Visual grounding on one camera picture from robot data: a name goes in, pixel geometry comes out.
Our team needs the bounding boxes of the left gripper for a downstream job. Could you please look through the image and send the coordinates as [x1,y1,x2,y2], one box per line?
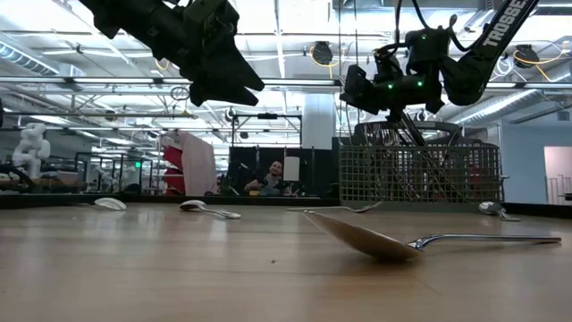
[172,0,266,108]

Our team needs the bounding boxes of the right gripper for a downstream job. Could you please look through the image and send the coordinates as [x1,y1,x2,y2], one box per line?
[340,52,447,124]

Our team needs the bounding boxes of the silver fork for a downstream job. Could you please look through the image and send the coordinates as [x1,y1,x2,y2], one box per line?
[363,121,385,147]
[383,123,401,147]

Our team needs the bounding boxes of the white square column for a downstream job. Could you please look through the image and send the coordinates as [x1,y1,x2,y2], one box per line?
[302,92,337,151]

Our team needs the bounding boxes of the red rack with pale cover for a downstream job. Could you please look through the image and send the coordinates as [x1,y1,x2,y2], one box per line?
[160,129,219,197]

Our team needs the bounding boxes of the grey mesh cutlery basket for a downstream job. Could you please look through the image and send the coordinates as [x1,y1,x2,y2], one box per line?
[338,119,506,212]

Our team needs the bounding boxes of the black partition panel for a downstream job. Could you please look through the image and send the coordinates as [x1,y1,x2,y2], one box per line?
[229,146,341,198]

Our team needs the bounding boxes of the white paper sign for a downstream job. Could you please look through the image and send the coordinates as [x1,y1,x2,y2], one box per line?
[283,156,301,182]

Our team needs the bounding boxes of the person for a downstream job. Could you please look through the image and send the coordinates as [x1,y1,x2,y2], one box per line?
[243,159,295,197]

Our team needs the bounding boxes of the long linear ceiling light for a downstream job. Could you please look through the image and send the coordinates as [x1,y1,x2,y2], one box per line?
[0,76,572,89]

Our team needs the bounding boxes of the wooden workbench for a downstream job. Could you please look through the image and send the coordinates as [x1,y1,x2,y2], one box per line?
[0,176,90,194]

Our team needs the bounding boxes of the black metal gantry frame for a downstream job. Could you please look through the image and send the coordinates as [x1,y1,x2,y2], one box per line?
[231,113,304,148]

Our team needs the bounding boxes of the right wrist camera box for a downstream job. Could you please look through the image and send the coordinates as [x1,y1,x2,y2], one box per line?
[404,26,450,76]

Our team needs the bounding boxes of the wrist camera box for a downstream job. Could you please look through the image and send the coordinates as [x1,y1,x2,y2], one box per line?
[404,26,450,76]
[182,0,240,36]

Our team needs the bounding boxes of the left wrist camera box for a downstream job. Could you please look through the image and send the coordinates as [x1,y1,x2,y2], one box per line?
[182,0,240,36]

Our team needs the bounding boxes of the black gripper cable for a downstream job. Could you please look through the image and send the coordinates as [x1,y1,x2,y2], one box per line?
[392,0,473,55]

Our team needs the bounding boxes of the silver ventilation duct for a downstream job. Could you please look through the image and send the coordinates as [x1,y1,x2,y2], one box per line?
[0,41,62,78]
[459,88,572,127]

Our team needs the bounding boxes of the black framed glass enclosure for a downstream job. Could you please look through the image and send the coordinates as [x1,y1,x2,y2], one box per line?
[74,151,157,194]

